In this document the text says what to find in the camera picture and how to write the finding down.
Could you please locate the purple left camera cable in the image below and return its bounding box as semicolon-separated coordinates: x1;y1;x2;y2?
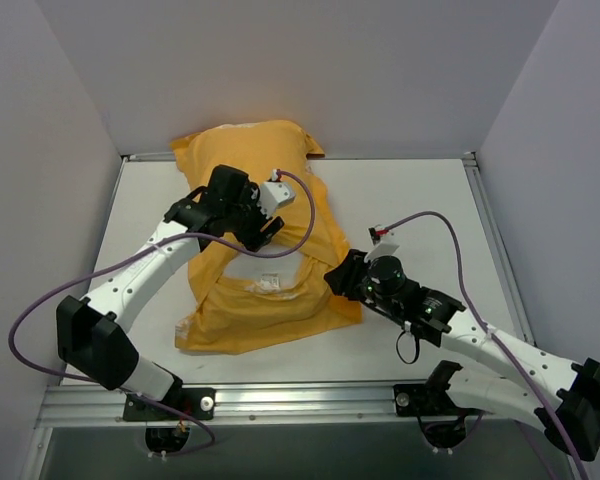
8;169;317;381

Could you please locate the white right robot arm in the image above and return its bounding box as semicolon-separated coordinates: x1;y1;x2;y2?
324;250;600;462

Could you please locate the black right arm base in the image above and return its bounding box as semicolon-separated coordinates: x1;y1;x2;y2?
393;383;478;450

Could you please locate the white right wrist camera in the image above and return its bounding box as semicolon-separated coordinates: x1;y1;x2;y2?
365;226;399;262

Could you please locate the aluminium right side rail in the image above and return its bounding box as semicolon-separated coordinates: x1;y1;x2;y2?
462;151;537;347

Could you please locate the aluminium back rail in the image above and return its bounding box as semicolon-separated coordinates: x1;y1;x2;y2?
123;151;477;163

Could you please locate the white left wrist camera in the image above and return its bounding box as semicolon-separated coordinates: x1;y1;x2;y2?
257;169;296;218

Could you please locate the white pillow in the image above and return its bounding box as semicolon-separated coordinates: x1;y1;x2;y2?
223;251;306;291

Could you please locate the aluminium rail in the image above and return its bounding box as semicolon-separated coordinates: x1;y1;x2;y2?
36;372;540;428
123;151;477;163
462;151;537;347

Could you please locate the yellow Mickey Mouse pillowcase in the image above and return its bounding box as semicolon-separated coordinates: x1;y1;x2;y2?
171;120;363;354

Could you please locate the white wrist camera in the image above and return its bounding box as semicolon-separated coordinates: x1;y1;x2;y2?
257;169;296;218
365;226;399;262

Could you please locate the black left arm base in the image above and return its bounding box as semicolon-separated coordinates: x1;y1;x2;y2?
122;387;216;460

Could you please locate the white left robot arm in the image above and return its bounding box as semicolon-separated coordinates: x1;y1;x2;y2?
56;165;295;419

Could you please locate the aluminium front rail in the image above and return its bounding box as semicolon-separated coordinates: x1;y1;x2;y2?
36;372;540;428

